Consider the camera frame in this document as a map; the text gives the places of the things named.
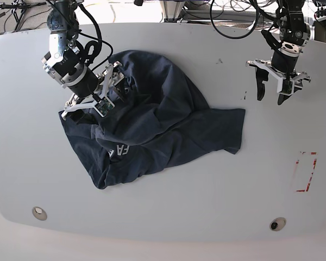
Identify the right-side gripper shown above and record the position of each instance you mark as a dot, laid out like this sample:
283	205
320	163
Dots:
88	88

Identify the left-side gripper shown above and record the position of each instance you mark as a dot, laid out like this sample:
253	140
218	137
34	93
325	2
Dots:
281	66

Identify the dark blue T-shirt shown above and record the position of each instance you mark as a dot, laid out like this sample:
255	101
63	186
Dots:
165	121

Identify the right-side robot arm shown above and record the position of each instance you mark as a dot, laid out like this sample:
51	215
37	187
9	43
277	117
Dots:
71	52

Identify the left-side robot arm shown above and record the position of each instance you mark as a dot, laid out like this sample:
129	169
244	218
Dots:
294	35

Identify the grey table leg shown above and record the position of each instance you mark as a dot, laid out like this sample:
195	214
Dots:
319	32

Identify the red tape rectangle marking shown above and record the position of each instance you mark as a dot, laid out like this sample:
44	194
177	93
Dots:
304	171

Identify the black tripod stand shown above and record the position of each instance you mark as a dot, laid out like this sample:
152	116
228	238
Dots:
17	10

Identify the left table grommet hole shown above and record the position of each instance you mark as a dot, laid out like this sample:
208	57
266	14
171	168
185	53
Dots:
39	213

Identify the table grommet hole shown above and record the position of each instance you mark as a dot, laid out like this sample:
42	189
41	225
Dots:
277	224
39	213

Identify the right table grommet hole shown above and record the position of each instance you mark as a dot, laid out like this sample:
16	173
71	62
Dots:
277	224

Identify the left-side wrist camera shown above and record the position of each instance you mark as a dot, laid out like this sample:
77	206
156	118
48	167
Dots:
287	88

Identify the right-side wrist camera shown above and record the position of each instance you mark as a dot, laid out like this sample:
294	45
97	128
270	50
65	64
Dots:
104	106

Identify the metal frame post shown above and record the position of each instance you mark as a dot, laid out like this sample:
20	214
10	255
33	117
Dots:
171	10

